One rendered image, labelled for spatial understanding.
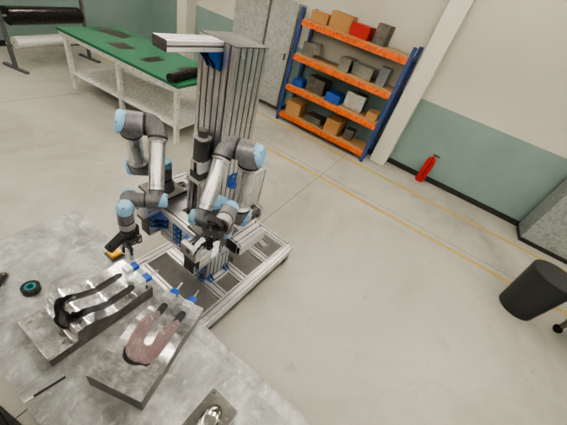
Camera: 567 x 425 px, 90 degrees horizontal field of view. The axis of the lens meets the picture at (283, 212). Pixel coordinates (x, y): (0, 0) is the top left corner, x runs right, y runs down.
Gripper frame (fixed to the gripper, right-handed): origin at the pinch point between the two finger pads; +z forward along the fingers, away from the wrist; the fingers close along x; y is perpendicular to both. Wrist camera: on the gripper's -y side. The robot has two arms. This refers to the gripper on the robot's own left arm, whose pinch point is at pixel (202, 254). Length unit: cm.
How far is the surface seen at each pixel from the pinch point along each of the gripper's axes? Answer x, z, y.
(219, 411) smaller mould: -16, 31, 62
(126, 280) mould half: 51, -13, 50
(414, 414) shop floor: -153, -28, 168
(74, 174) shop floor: 233, -171, 116
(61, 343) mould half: 59, 24, 52
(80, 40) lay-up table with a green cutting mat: 333, -353, 14
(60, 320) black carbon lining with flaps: 66, 15, 50
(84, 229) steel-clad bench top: 100, -43, 53
